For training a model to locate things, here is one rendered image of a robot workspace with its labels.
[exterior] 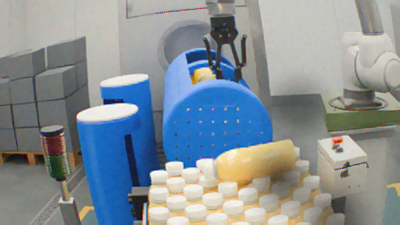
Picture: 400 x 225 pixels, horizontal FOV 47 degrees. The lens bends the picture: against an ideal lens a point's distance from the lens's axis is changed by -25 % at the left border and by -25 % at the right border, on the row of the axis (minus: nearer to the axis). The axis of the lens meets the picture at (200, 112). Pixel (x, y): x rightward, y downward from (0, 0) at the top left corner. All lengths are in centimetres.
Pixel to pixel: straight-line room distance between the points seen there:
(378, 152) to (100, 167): 114
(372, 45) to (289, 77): 513
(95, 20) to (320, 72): 293
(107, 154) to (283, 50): 473
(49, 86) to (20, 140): 76
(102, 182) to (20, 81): 323
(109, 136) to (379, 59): 114
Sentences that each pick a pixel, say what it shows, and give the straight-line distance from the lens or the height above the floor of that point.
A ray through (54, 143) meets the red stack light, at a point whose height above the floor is 123.
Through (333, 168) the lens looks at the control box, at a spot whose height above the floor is 108.
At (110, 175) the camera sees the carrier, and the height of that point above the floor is 81.
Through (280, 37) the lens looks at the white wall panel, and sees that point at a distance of 674.
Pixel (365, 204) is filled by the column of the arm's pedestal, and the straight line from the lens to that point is 200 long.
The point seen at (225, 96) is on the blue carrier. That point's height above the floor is 120.
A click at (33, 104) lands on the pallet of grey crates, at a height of 65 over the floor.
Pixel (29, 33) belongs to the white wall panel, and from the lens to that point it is 757.
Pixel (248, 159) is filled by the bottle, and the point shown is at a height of 114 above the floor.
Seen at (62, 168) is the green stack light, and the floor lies 118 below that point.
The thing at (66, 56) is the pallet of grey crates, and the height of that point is 103.
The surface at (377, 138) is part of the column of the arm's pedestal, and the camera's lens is 191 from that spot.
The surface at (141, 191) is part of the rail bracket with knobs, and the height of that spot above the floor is 100.
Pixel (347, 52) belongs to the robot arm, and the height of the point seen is 126.
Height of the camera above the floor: 149
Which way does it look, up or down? 12 degrees down
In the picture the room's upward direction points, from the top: 5 degrees counter-clockwise
